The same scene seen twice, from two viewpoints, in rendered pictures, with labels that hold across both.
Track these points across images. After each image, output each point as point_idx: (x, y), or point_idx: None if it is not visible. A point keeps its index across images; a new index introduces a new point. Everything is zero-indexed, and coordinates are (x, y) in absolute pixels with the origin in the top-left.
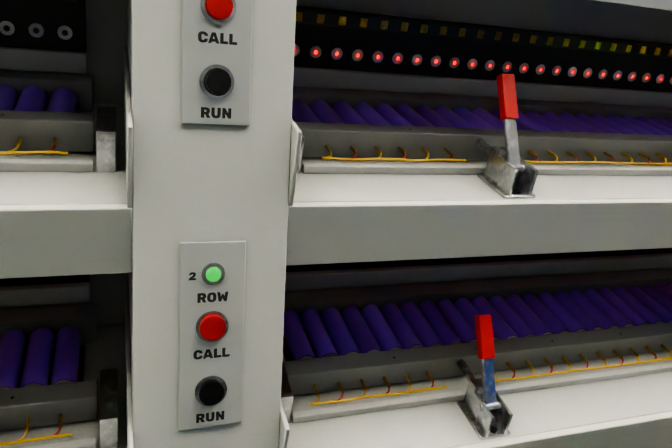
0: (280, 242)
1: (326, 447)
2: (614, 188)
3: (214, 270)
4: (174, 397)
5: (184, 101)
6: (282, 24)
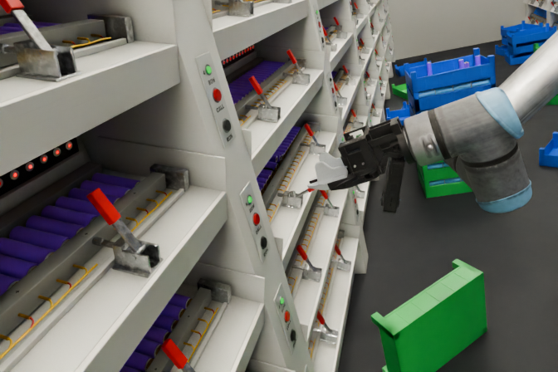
0: (342, 129)
1: None
2: (345, 95)
3: (343, 138)
4: None
5: (335, 110)
6: (334, 89)
